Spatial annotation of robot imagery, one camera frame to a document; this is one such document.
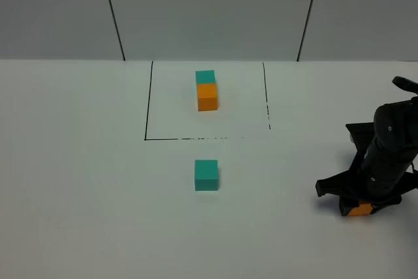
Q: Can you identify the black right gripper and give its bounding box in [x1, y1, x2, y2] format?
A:
[315, 135, 417, 216]

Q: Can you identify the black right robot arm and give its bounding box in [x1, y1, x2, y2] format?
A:
[315, 97, 417, 216]

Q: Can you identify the orange template block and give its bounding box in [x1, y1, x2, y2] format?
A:
[197, 83, 218, 111]

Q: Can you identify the teal template block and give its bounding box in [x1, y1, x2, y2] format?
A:
[195, 70, 216, 85]

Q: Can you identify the black wrist camera bracket right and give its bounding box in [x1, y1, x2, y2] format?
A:
[346, 122, 375, 171]

